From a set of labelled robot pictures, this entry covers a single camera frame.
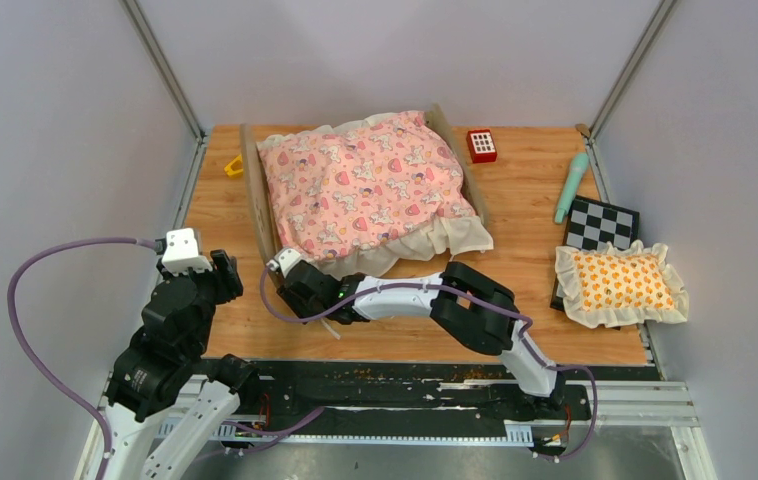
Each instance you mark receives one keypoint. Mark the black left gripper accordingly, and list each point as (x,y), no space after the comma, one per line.
(230,283)

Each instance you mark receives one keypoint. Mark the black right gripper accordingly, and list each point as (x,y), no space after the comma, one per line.
(296,302)

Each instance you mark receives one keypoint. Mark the wooden striped pet bed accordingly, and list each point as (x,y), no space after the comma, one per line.
(260,199)

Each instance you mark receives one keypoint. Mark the orange duck print pillow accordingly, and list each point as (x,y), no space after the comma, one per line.
(616,288)

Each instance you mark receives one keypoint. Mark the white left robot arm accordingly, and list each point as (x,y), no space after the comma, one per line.
(162,356)

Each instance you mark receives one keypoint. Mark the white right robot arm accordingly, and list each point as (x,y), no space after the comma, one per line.
(476,311)

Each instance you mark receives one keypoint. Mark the yellow triangle toy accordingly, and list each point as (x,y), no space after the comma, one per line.
(235,168)

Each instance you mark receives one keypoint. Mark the red white grid block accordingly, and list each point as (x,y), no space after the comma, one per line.
(481,146)

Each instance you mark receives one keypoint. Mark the black and silver chessboard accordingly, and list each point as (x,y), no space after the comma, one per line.
(592,224)

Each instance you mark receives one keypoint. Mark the mint green massager wand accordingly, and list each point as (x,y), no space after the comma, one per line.
(576,171)

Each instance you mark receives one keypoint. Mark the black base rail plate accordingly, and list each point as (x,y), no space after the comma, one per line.
(402,399)

